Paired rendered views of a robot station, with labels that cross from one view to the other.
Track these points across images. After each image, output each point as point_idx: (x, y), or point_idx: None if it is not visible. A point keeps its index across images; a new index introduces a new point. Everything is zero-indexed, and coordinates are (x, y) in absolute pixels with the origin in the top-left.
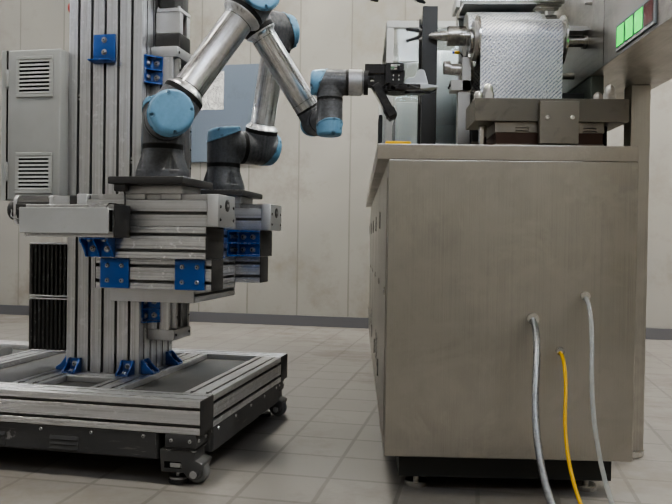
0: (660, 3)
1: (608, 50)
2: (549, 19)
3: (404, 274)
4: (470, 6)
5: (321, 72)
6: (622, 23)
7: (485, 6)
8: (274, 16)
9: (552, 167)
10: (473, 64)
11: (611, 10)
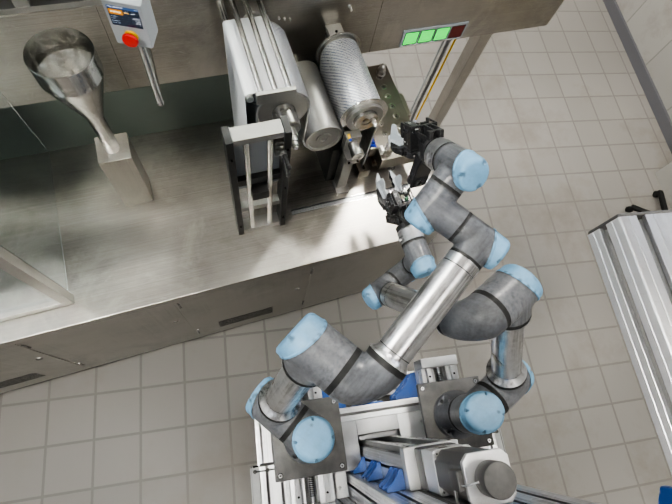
0: (468, 27)
1: (381, 43)
2: (354, 47)
3: None
4: (279, 80)
5: (433, 259)
6: (417, 32)
7: (274, 65)
8: (347, 339)
9: None
10: (350, 130)
11: (393, 18)
